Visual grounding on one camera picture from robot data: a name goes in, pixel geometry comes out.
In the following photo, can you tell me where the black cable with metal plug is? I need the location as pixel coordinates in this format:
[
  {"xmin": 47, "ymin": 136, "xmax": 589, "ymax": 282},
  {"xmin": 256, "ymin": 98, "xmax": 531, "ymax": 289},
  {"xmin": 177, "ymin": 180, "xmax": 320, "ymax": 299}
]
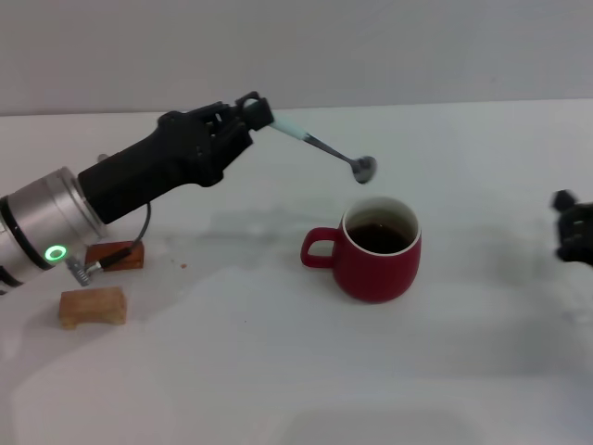
[{"xmin": 67, "ymin": 201, "xmax": 153, "ymax": 285}]

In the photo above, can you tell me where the red cup with coffee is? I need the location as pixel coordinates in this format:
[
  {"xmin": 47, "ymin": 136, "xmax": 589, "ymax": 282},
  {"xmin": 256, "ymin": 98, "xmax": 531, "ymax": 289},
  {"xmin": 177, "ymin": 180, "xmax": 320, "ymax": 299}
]
[{"xmin": 299, "ymin": 196, "xmax": 423, "ymax": 305}]

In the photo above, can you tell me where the blue handled metal spoon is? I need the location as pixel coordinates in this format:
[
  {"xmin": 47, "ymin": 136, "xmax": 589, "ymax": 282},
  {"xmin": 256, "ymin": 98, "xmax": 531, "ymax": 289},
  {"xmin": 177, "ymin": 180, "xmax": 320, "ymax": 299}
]
[{"xmin": 244, "ymin": 99, "xmax": 377, "ymax": 185}]

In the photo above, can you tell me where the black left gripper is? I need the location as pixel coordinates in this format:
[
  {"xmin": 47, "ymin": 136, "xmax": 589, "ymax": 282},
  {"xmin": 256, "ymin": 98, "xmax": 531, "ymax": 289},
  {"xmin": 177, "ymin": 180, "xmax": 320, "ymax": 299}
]
[{"xmin": 77, "ymin": 91, "xmax": 274, "ymax": 223}]

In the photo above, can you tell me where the light wooden block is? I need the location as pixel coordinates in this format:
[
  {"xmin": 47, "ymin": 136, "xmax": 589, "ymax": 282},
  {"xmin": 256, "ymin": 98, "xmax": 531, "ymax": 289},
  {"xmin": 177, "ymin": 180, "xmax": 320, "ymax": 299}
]
[{"xmin": 58, "ymin": 286, "xmax": 129, "ymax": 330}]

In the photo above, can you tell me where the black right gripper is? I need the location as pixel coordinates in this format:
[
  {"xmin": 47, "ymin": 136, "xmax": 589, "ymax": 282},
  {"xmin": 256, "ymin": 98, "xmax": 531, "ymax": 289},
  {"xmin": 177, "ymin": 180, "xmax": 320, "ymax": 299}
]
[{"xmin": 549, "ymin": 188, "xmax": 593, "ymax": 268}]

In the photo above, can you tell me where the dark reddish wooden block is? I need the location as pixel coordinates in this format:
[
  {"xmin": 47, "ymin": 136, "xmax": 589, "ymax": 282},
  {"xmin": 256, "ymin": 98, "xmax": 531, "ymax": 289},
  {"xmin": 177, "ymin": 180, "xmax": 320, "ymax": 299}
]
[{"xmin": 85, "ymin": 239, "xmax": 145, "ymax": 273}]

